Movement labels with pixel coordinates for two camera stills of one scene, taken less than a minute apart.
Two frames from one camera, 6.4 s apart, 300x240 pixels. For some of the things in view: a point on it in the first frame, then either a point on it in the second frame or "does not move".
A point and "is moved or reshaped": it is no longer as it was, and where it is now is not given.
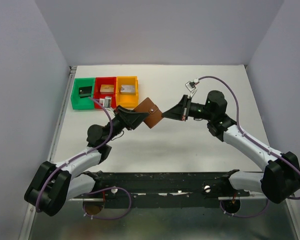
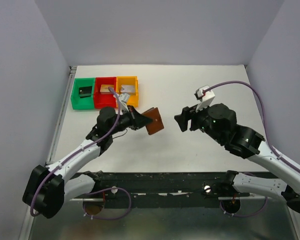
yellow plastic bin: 129,100 does not move
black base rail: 161,189 does not move
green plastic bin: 82,103 does not move
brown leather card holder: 155,114 is moved or reshaped
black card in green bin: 85,91 does not move
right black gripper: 181,111 → 187,113
